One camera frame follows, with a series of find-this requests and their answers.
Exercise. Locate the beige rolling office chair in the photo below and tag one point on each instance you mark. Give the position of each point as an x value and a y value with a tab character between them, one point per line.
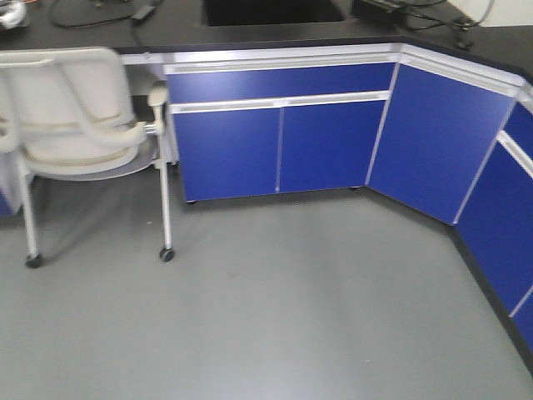
69	114

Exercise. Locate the blue wall cabinet run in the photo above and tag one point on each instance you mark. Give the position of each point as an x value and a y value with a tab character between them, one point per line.
449	138

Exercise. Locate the black sink basin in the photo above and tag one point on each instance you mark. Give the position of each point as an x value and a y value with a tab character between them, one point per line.
226	13

